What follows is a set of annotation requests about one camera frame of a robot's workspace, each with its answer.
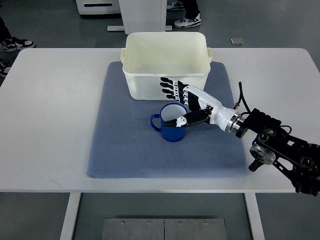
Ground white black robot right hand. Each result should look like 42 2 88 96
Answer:
160 77 245 133

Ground blue mug white inside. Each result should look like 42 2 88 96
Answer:
150 103 187 143

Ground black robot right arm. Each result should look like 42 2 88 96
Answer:
232 83 320 196

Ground white plastic box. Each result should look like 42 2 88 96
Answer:
120 31 212 101

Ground small grey floor plate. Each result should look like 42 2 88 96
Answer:
230 37 245 46

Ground blue textured mat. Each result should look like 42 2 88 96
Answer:
86 61 250 179

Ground standing person black trousers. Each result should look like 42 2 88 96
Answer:
166 0 202 29

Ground white table right leg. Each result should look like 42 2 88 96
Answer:
244 193 265 240

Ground white table leg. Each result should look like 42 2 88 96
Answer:
244 193 265 240
59 192 81 240

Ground white cabinet pillar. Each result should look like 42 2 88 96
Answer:
107 0 173 35

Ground grey metal floor plate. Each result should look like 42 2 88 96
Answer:
102 218 227 240

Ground white appliance with slot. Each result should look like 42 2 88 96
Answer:
75 0 121 15

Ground white table left leg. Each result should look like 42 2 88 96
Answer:
59 192 81 240

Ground person left edge sneakers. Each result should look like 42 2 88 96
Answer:
0 16 36 78

